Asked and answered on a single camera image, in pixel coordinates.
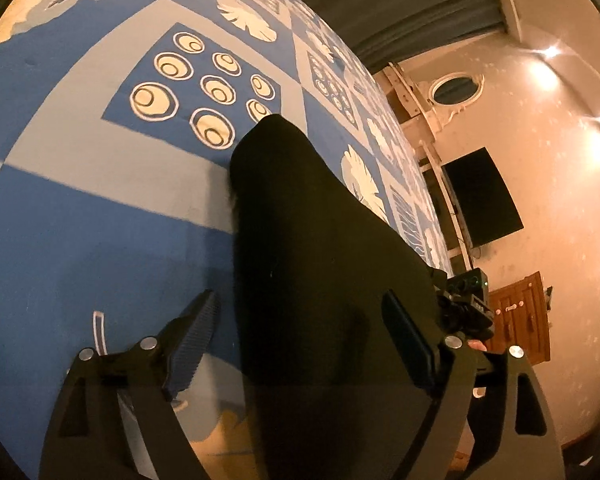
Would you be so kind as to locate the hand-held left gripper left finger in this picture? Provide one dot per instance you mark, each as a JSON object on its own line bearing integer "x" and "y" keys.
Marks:
{"x": 192, "y": 340}

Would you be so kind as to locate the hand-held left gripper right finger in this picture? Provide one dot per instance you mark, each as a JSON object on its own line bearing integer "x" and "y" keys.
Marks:
{"x": 407, "y": 340}

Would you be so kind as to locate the black pants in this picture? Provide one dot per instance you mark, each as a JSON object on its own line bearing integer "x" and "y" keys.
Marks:
{"x": 320, "y": 260}

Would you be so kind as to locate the brown wooden door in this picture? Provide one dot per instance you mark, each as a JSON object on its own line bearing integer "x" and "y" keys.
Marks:
{"x": 522, "y": 317}

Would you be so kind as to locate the black flat television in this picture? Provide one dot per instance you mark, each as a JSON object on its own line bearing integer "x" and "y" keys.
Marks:
{"x": 482, "y": 197}

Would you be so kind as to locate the blue white printed blanket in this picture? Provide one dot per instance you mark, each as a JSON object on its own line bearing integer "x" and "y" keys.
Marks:
{"x": 105, "y": 220}

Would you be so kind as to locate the white shelf unit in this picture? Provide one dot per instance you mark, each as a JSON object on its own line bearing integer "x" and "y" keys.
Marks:
{"x": 432, "y": 120}

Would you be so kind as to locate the oval white framed mirror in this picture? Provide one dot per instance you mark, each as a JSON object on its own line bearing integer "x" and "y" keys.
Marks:
{"x": 455, "y": 88}

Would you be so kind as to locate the grey pleated curtain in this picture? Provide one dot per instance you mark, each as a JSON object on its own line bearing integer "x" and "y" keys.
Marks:
{"x": 390, "y": 5}

